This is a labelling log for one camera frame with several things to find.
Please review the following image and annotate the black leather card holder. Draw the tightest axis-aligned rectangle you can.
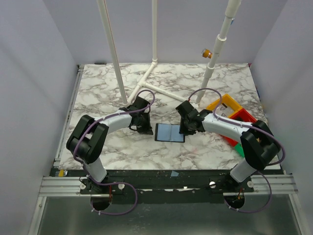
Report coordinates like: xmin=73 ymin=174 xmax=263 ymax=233
xmin=155 ymin=123 xmax=185 ymax=143

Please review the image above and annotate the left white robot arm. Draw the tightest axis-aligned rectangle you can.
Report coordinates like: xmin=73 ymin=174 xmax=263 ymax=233
xmin=66 ymin=96 xmax=153 ymax=193

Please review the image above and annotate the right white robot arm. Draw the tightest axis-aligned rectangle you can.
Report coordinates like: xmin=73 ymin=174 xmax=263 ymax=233
xmin=176 ymin=100 xmax=281 ymax=192

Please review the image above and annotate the yellow plastic bin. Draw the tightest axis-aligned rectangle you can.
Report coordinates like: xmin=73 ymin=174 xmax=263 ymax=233
xmin=216 ymin=94 xmax=243 ymax=118

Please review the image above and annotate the red plastic bin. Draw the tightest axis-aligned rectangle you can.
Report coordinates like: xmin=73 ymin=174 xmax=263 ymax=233
xmin=221 ymin=109 xmax=257 ymax=147

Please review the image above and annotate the green plastic bin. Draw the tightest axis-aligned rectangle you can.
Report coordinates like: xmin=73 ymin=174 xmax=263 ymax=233
xmin=234 ymin=143 xmax=245 ymax=158

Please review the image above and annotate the orange knob on pipe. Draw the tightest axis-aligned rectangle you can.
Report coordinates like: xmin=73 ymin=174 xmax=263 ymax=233
xmin=202 ymin=48 xmax=213 ymax=59

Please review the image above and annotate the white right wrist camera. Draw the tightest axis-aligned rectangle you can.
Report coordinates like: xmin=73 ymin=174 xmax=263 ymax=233
xmin=191 ymin=102 xmax=199 ymax=108

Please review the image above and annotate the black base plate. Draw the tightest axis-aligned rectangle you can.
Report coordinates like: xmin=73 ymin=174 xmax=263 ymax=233
xmin=65 ymin=170 xmax=284 ymax=209

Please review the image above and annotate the left aluminium side rail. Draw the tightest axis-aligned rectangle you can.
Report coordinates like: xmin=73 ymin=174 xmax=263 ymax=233
xmin=53 ymin=65 xmax=85 ymax=168

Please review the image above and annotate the white PVC pipe frame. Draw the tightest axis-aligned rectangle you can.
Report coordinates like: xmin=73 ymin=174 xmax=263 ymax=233
xmin=97 ymin=0 xmax=241 ymax=105

